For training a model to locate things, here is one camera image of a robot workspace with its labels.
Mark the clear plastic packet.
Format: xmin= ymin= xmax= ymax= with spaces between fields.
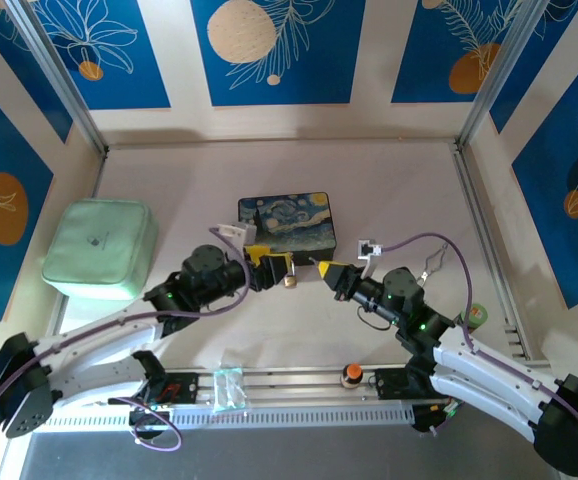
xmin=212 ymin=366 xmax=248 ymax=415

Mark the small orange capped bottle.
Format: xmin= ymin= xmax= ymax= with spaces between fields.
xmin=339 ymin=363 xmax=364 ymax=390

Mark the white slotted cable duct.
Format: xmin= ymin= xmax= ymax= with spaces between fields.
xmin=43 ymin=403 xmax=416 ymax=432

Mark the starry night print box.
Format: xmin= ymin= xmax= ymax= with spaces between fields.
xmin=237 ymin=189 xmax=341 ymax=257

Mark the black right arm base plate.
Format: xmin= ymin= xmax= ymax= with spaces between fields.
xmin=373 ymin=367 xmax=420 ymax=401

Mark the aluminium mounting rail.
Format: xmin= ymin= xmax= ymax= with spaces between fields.
xmin=43 ymin=364 xmax=563 ymax=409

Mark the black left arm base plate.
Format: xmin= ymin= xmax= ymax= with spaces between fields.
xmin=108 ymin=369 xmax=201 ymax=407

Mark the green tape roll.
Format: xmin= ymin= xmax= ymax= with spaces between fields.
xmin=460 ymin=301 xmax=490 ymax=331

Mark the grey metal sheet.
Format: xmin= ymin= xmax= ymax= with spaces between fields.
xmin=0 ymin=428 xmax=565 ymax=480

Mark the aluminium frame post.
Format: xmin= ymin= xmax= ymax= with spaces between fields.
xmin=456 ymin=0 xmax=558 ymax=150
xmin=6 ymin=0 xmax=109 ymax=154

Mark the thin metal wire clip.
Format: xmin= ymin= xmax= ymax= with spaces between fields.
xmin=417 ymin=243 xmax=451 ymax=286

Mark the mint green zipper pouch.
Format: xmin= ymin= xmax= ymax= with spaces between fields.
xmin=41 ymin=198 xmax=160 ymax=301

